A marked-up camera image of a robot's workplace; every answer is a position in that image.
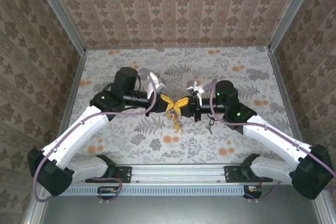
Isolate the metal keyring bunch with keys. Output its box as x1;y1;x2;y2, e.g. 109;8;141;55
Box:
166;108;185;134

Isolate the floral patterned table cover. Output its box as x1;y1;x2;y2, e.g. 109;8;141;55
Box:
55;46;303;166

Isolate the grey metal front panel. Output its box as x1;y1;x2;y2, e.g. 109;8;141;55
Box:
39;195;325;224

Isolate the aluminium back frame rail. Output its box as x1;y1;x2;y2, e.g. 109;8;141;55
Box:
84;45;271;51

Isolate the aluminium side frame rail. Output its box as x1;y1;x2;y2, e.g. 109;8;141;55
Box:
23;49;88;224
267;47;336;224

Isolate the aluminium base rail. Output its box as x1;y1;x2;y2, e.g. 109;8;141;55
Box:
115;164;229;184

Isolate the white slotted cable duct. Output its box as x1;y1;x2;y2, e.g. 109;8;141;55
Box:
65;184;263;197

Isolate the aluminium frame post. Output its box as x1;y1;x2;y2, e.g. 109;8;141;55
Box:
268;0;321;53
30;0;88;55

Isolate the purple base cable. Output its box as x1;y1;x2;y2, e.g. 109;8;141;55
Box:
89;177;123;204
248;180;281;201

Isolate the black connector with wires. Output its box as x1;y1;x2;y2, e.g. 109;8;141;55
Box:
97;186;119;200
243;185;264;200

